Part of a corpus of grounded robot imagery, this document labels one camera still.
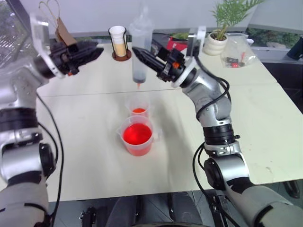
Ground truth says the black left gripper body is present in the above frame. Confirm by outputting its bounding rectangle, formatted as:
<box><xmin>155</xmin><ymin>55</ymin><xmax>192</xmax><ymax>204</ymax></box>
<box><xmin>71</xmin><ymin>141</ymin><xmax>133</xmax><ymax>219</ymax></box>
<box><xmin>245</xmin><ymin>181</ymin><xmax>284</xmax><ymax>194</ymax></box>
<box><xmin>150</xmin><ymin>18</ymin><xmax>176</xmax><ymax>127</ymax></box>
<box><xmin>50</xmin><ymin>43</ymin><xmax>83</xmax><ymax>77</ymax></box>

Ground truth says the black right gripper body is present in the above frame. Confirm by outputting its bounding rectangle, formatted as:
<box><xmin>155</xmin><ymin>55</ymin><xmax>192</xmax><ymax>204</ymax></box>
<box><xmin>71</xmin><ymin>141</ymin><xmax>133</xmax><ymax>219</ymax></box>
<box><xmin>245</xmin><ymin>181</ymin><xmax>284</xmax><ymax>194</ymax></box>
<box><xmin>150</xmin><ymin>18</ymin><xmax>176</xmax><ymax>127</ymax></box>
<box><xmin>157</xmin><ymin>48</ymin><xmax>188</xmax><ymax>83</ymax></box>

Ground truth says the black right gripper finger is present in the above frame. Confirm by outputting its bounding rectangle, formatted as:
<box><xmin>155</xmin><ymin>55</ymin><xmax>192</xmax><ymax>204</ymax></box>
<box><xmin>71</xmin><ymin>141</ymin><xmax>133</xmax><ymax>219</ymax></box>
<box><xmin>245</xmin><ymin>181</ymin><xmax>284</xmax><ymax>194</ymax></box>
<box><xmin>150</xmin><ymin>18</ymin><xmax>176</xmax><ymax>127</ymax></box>
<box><xmin>131</xmin><ymin>46</ymin><xmax>167</xmax><ymax>77</ymax></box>
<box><xmin>151</xmin><ymin>38</ymin><xmax>167</xmax><ymax>59</ymax></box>

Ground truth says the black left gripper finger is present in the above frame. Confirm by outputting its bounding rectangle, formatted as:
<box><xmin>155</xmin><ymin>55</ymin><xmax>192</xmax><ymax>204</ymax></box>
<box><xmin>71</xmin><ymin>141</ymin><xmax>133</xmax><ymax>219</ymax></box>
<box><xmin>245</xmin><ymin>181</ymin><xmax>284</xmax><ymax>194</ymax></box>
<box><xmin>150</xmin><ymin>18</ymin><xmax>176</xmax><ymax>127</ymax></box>
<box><xmin>76</xmin><ymin>41</ymin><xmax>99</xmax><ymax>51</ymax></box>
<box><xmin>79</xmin><ymin>47</ymin><xmax>105</xmax><ymax>66</ymax></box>

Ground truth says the large clear plastic syringe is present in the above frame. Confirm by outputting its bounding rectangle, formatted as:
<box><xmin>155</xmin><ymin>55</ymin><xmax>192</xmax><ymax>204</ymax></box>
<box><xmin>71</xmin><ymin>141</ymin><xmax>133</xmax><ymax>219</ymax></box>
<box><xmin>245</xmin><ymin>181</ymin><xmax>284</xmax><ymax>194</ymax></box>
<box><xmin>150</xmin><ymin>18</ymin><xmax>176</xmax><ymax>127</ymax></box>
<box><xmin>128</xmin><ymin>1</ymin><xmax>154</xmax><ymax>90</ymax></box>

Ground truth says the cup in black holder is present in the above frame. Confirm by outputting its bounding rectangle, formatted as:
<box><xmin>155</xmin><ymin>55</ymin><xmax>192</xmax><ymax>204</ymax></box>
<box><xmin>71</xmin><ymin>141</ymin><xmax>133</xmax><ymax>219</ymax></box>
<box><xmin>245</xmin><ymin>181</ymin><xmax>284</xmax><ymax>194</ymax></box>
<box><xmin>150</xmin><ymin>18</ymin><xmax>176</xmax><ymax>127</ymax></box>
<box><xmin>108</xmin><ymin>26</ymin><xmax>132</xmax><ymax>62</ymax></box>

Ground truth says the small clear measuring cup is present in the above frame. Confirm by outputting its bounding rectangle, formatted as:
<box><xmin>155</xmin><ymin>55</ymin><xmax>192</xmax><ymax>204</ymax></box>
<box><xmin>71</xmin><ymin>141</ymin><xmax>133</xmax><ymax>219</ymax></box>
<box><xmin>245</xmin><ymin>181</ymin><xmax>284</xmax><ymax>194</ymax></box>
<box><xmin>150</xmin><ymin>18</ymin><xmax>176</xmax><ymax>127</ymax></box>
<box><xmin>124</xmin><ymin>97</ymin><xmax>152</xmax><ymax>119</ymax></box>

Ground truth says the large clear measuring cup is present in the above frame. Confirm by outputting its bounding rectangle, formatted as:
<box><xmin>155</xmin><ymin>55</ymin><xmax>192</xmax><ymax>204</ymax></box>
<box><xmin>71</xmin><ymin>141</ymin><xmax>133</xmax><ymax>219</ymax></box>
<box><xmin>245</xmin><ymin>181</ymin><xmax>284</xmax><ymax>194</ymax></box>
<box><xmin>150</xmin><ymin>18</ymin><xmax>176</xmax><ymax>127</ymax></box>
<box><xmin>115</xmin><ymin>115</ymin><xmax>161</xmax><ymax>157</ymax></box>

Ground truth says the red and black box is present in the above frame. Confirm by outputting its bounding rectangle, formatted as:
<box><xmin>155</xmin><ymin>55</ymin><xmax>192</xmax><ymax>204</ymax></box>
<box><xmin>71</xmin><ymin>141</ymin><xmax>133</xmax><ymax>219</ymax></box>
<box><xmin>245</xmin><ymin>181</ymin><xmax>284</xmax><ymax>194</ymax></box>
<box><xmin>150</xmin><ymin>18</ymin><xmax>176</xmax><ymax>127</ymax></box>
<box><xmin>166</xmin><ymin>35</ymin><xmax>190</xmax><ymax>52</ymax></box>

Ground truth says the brown paper bag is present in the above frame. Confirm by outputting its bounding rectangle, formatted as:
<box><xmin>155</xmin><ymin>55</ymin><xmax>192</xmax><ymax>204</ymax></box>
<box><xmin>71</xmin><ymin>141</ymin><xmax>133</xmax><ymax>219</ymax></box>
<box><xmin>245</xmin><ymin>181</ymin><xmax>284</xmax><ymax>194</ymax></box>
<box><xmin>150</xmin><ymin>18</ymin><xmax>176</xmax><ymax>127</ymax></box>
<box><xmin>38</xmin><ymin>0</ymin><xmax>78</xmax><ymax>47</ymax></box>

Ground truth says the stack of white paper cups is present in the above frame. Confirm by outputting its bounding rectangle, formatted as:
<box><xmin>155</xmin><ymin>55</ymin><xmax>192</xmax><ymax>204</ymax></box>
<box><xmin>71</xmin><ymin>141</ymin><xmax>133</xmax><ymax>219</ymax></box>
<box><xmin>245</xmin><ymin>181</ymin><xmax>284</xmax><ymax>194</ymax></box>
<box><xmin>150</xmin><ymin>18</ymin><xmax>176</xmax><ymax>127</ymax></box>
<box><xmin>108</xmin><ymin>26</ymin><xmax>129</xmax><ymax>57</ymax></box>

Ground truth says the white ribbed plant pot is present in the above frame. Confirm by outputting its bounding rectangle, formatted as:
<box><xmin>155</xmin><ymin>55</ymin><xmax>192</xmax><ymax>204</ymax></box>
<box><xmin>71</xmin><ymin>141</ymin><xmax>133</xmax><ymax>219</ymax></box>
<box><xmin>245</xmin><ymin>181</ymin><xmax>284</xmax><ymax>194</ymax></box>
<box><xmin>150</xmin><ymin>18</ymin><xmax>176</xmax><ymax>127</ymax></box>
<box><xmin>204</xmin><ymin>31</ymin><xmax>229</xmax><ymax>56</ymax></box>

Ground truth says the clear plastic bag with parts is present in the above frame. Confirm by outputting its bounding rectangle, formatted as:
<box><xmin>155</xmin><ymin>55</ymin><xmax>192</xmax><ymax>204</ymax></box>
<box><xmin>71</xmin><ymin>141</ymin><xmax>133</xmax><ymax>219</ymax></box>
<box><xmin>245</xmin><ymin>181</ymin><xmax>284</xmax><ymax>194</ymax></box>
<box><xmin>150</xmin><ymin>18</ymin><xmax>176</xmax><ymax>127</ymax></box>
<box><xmin>221</xmin><ymin>33</ymin><xmax>258</xmax><ymax>69</ymax></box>

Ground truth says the green leafy plant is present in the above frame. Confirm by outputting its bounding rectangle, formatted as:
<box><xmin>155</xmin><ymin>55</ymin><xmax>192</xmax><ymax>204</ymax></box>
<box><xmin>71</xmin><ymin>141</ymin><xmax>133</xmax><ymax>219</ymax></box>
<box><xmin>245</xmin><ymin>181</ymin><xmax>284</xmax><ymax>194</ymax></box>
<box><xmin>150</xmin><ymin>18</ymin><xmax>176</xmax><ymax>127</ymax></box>
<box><xmin>210</xmin><ymin>0</ymin><xmax>264</xmax><ymax>40</ymax></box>

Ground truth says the dark rounded shape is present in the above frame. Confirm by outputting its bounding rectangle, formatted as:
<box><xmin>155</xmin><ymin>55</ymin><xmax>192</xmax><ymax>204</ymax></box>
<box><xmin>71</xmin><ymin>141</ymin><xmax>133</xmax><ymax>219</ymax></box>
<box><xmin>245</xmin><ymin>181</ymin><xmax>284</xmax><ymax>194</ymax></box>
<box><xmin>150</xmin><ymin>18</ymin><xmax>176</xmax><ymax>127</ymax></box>
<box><xmin>169</xmin><ymin>191</ymin><xmax>200</xmax><ymax>223</ymax></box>

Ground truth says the small black device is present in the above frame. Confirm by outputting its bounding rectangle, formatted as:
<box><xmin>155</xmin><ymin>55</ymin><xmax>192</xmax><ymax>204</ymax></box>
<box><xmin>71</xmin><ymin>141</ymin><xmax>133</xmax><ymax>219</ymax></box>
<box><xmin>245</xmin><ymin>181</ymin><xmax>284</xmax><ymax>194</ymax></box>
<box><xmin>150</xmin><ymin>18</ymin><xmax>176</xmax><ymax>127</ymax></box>
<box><xmin>79</xmin><ymin>206</ymin><xmax>110</xmax><ymax>227</ymax></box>

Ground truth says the black table leg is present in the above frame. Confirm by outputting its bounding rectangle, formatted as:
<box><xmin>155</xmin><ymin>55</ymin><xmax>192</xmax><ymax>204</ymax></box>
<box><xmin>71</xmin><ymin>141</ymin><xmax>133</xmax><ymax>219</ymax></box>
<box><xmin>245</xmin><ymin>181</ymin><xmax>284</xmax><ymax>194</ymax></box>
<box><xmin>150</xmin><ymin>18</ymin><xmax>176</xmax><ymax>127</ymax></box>
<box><xmin>282</xmin><ymin>180</ymin><xmax>301</xmax><ymax>199</ymax></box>

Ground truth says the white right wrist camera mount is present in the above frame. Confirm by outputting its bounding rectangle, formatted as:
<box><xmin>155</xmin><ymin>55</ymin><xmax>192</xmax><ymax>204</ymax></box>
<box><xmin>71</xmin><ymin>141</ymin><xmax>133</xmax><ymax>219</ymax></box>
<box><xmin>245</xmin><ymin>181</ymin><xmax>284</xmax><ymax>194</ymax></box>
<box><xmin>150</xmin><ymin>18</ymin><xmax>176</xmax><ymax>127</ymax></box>
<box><xmin>173</xmin><ymin>25</ymin><xmax>207</xmax><ymax>90</ymax></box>

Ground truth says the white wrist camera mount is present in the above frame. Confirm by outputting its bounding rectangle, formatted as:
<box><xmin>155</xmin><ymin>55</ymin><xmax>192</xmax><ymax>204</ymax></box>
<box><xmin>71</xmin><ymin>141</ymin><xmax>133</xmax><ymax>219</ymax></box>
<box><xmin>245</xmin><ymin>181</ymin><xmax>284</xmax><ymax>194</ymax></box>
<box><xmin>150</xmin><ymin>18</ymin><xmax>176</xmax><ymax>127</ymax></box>
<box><xmin>28</xmin><ymin>14</ymin><xmax>66</xmax><ymax>79</ymax></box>
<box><xmin>173</xmin><ymin>25</ymin><xmax>207</xmax><ymax>90</ymax></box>

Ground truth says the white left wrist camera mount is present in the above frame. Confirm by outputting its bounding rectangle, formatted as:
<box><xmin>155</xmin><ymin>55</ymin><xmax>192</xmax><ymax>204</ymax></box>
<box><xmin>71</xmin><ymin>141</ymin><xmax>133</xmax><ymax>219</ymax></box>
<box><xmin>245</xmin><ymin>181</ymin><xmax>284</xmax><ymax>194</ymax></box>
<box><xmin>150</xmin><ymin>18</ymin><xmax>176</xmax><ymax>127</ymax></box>
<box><xmin>28</xmin><ymin>14</ymin><xmax>66</xmax><ymax>79</ymax></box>

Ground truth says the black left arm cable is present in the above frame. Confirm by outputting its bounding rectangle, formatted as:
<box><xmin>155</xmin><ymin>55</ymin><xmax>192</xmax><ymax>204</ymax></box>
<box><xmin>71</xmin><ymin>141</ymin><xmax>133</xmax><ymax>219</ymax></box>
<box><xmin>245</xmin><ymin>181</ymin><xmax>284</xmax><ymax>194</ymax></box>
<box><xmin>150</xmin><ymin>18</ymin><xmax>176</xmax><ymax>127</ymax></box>
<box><xmin>35</xmin><ymin>91</ymin><xmax>65</xmax><ymax>224</ymax></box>

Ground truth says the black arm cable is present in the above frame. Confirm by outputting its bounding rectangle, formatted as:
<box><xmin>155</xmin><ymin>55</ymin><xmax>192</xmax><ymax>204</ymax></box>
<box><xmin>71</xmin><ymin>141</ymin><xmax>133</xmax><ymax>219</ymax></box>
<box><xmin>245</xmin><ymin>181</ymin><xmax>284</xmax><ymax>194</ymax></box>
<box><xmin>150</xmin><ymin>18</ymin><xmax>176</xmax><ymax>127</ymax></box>
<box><xmin>191</xmin><ymin>56</ymin><xmax>240</xmax><ymax>227</ymax></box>
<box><xmin>35</xmin><ymin>91</ymin><xmax>65</xmax><ymax>224</ymax></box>

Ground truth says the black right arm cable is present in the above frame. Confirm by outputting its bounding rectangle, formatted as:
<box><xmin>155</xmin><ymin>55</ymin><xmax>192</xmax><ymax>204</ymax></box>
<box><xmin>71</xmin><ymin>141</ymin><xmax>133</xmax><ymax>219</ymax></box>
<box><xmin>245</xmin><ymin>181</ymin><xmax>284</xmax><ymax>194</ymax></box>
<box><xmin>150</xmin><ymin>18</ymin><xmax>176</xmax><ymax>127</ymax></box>
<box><xmin>191</xmin><ymin>56</ymin><xmax>240</xmax><ymax>227</ymax></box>

